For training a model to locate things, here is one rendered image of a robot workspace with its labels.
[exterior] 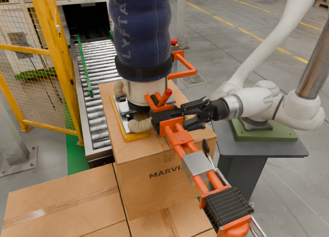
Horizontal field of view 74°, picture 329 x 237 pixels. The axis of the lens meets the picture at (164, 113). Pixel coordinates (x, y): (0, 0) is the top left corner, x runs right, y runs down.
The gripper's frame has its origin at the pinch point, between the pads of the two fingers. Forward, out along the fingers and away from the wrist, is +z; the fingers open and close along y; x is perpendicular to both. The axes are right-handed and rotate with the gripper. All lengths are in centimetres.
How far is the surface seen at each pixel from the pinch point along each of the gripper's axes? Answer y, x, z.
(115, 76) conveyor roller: 67, 164, -5
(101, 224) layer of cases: 66, 10, 33
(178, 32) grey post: 88, 335, -158
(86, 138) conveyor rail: 61, 70, 33
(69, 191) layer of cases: 66, 35, 47
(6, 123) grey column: 71, 124, 94
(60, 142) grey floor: 120, 141, 65
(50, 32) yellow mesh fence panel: 5, 130, 41
